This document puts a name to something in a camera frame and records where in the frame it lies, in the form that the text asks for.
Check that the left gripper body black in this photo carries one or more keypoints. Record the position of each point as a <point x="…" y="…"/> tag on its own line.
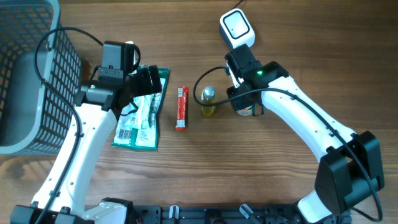
<point x="141" y="83"/>

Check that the white barcode scanner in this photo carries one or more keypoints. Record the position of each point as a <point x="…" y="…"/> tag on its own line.
<point x="236" y="30"/>

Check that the red stick packet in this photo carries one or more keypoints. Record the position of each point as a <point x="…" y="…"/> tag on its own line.
<point x="182" y="108"/>

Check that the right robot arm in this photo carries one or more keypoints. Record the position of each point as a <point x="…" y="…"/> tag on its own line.
<point x="349" y="164"/>

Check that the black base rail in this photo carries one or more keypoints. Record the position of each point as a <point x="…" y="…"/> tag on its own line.
<point x="278" y="214"/>

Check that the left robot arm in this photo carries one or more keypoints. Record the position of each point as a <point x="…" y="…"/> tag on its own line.
<point x="61" y="199"/>

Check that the grey plastic mesh basket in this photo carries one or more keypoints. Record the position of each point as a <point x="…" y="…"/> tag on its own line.
<point x="37" y="76"/>

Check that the yellow liquid small bottle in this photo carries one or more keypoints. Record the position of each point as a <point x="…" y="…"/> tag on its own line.
<point x="208" y="96"/>

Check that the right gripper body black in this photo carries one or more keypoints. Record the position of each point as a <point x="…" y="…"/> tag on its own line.
<point x="241" y="102"/>

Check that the red white carton cup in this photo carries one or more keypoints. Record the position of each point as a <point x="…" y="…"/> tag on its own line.
<point x="246" y="111"/>

